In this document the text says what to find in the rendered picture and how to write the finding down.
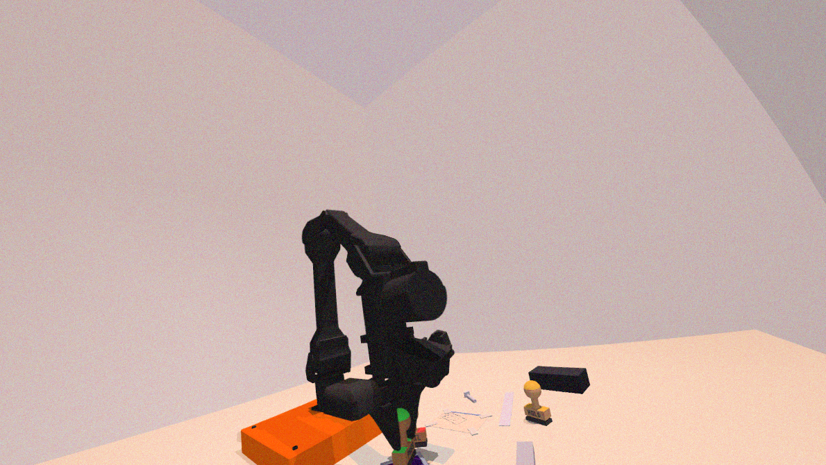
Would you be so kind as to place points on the red-handled fail stamp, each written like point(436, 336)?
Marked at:
point(420, 437)

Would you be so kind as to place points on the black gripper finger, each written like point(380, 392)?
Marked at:
point(387, 420)
point(411, 393)

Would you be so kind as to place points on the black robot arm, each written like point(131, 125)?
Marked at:
point(394, 289)

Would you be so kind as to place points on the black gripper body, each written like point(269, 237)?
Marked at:
point(352, 399)

